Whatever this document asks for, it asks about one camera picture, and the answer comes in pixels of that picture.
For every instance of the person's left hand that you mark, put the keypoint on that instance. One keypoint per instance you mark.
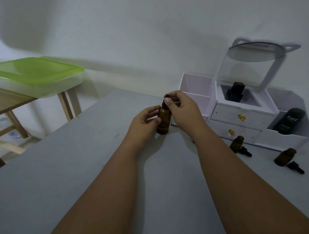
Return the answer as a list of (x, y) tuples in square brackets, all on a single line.
[(140, 126)]

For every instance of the person's right hand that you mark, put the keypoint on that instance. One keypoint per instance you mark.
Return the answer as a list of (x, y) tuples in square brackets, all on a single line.
[(187, 115)]

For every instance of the person's right thumb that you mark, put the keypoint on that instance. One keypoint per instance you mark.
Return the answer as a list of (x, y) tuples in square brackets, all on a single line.
[(168, 104)]

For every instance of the person's left thumb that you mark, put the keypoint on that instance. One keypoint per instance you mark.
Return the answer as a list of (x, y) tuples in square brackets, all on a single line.
[(154, 121)]

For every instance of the black dropper cap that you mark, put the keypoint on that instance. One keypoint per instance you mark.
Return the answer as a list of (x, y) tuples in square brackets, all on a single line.
[(295, 167), (245, 151), (164, 104)]

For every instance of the amber glass dropper bottle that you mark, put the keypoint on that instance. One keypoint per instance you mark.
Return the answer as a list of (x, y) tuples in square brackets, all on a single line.
[(236, 144), (164, 123), (284, 157)]

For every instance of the person's left forearm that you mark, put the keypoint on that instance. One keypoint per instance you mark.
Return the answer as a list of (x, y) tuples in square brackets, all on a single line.
[(108, 190)]

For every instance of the person's right forearm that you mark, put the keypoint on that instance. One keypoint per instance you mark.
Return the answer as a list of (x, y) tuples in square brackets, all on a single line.
[(241, 188)]

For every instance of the white organizer drawer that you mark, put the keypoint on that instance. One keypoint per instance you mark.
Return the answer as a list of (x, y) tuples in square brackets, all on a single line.
[(227, 114), (246, 135)]

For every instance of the black square bottle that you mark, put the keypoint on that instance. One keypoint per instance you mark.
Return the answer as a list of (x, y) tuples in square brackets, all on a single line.
[(234, 92)]

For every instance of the gold drawer knob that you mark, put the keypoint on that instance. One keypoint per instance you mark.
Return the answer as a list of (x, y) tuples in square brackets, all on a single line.
[(232, 132), (242, 117)]

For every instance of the white cosmetic organizer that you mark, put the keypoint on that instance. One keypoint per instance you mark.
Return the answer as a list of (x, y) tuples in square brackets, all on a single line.
[(241, 113)]

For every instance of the white cat-ear vanity mirror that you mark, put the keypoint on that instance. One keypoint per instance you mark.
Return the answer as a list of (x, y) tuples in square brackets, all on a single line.
[(253, 51)]

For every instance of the black cosmetic tube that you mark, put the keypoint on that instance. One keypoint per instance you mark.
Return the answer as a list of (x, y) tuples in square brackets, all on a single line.
[(289, 121)]

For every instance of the wooden side table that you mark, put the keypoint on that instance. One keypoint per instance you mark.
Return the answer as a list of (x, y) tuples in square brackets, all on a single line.
[(14, 98)]

